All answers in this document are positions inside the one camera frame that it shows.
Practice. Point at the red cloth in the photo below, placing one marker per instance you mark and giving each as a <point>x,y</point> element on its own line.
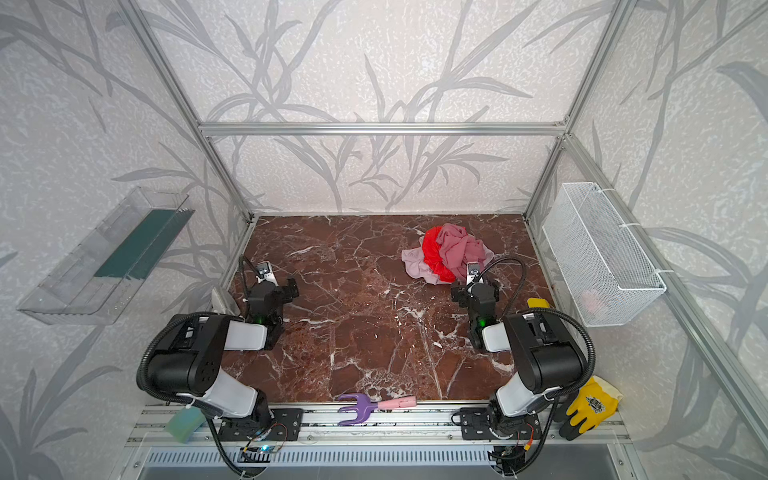
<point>432,258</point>

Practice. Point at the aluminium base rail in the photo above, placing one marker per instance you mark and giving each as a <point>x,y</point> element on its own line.
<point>429,423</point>

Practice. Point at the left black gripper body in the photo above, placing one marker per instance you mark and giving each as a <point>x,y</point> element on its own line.
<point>274,289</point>

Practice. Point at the light pink ribbed cloth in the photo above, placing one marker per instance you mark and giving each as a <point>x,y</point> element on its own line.
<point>416,267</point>

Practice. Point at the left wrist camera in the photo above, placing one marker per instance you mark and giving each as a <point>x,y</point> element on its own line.
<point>264,273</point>

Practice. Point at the yellow black work glove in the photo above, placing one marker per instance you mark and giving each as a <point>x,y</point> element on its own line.
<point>596,401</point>

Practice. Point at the white wire mesh basket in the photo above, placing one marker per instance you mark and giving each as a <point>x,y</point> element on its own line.
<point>609,276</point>

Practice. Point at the purple pink garden fork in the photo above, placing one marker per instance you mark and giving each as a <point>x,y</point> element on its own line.
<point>363,407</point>

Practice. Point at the green sponge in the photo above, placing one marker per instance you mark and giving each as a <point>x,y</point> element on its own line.
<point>184,423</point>

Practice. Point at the dusty rose cloth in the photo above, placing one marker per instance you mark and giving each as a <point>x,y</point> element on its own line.
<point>457,249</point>

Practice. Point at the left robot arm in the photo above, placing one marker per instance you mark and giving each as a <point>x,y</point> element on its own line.
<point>183,363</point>

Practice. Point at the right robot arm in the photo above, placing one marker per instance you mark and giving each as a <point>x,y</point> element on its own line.
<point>553,357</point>

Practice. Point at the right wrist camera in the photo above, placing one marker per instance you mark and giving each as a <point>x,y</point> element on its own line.
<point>473,273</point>

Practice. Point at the clear plastic wall shelf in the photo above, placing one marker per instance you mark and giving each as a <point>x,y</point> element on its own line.
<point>95,282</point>

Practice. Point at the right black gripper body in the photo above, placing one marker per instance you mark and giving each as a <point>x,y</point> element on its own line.
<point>474,289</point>

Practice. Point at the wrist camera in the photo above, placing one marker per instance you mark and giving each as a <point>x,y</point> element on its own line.
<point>264,273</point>
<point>473,273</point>

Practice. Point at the aluminium frame crossbar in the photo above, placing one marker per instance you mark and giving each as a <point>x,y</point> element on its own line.
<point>221,129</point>

